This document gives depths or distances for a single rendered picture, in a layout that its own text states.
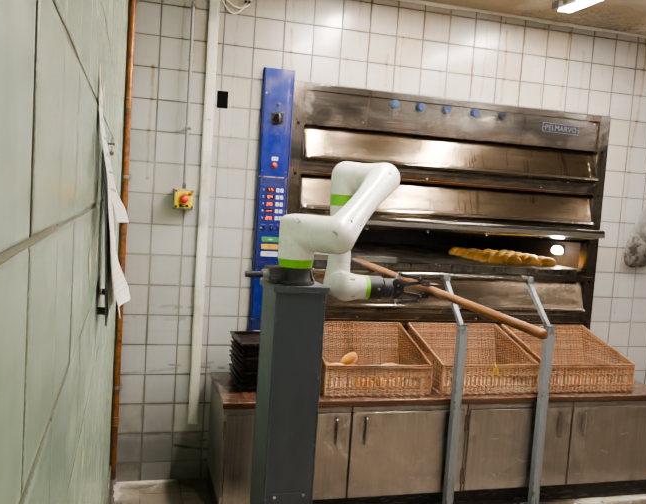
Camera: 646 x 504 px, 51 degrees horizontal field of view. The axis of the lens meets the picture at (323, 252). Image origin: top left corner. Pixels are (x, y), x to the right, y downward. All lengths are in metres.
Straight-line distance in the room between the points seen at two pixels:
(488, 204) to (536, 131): 0.52
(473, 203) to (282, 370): 1.90
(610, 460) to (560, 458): 0.31
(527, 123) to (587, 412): 1.63
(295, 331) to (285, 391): 0.22
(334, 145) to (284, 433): 1.71
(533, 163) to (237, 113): 1.73
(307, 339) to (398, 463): 1.20
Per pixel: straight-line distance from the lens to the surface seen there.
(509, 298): 4.11
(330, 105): 3.66
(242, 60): 3.57
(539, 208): 4.16
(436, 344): 3.88
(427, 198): 3.82
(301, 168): 3.58
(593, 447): 3.97
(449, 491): 3.54
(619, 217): 4.49
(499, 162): 4.01
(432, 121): 3.86
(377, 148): 3.71
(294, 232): 2.37
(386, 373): 3.32
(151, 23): 3.56
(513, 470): 3.75
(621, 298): 4.57
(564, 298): 4.32
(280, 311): 2.36
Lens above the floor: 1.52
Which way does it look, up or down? 5 degrees down
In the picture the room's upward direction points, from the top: 4 degrees clockwise
